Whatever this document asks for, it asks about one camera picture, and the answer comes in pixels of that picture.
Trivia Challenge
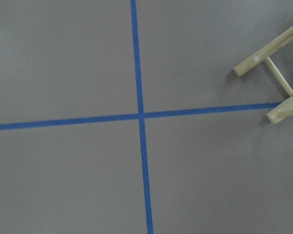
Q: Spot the wooden dish rack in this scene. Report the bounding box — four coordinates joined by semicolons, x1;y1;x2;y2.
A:
233;26;293;124

